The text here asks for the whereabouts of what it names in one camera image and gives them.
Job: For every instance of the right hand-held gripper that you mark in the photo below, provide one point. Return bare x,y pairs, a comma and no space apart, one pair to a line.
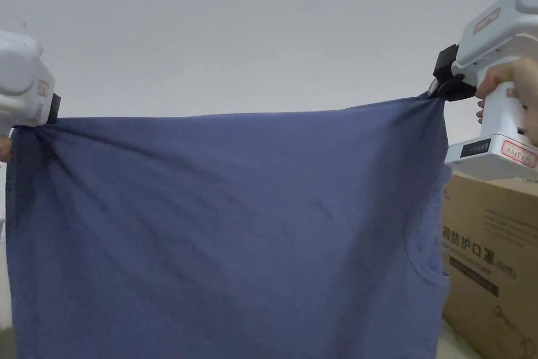
496,39

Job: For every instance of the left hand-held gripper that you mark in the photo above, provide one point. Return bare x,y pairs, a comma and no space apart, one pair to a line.
23,77

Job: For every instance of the dark blue shirt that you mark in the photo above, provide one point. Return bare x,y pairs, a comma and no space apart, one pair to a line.
227,233

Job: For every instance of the person's right hand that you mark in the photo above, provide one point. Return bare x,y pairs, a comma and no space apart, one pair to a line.
510,77

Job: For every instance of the person's left hand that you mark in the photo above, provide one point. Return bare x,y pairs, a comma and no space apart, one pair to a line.
4,146

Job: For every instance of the brown cardboard carton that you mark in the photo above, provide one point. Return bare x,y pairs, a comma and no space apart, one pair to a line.
491,266

